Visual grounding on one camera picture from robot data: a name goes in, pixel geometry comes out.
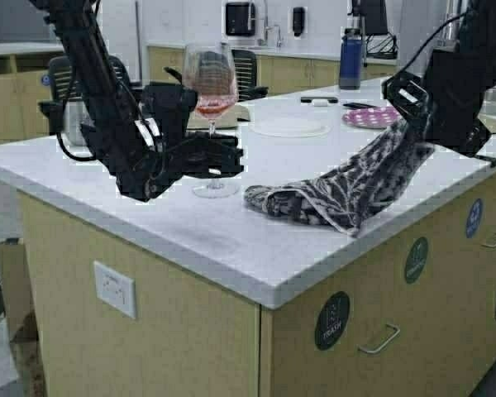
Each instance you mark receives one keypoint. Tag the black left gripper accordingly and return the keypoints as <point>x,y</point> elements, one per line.
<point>144,174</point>

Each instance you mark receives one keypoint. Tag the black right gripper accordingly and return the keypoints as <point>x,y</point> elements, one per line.
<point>408,94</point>

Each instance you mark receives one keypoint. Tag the wine glass with pink liquid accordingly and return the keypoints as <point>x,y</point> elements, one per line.
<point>209,69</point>

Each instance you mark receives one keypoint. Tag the grey floral patterned towel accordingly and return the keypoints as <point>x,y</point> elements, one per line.
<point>366,184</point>

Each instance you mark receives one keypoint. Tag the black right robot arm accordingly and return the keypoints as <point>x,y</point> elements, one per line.
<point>442,107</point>

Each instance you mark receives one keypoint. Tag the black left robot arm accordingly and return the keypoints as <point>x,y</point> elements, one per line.
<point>143,141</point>

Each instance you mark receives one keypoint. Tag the pink polka dot plate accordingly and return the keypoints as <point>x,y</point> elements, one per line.
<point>371,118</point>

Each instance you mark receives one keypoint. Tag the blue water bottle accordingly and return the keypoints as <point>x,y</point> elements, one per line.
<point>351,59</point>

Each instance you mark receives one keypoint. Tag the black computer monitor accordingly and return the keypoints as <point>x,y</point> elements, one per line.
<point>374,13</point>

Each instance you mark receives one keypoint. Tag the white round plate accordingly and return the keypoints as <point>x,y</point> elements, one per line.
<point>289,127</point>

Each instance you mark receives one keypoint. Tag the black mesh office chair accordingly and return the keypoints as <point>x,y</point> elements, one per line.
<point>246,76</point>

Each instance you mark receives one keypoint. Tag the black soap dispenser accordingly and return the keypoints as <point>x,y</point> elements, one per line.
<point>298,21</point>

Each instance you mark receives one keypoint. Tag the round blue sticker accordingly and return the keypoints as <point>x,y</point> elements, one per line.
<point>474,218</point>

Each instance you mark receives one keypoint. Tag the black paper towel dispenser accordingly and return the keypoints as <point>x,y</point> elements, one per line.
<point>240,19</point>

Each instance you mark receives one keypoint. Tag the white island outlet plate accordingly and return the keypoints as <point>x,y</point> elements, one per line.
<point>115,289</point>

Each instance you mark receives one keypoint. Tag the round green sticker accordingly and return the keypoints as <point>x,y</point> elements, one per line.
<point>416,260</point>

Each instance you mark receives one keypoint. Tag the round black trash sticker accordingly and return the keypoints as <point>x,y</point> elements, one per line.
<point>332,320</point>

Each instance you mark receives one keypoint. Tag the wooden kitchen island cabinet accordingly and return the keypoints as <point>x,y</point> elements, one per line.
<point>194,338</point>

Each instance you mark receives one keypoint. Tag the metal drawer handle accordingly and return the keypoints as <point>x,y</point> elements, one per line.
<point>380,341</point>

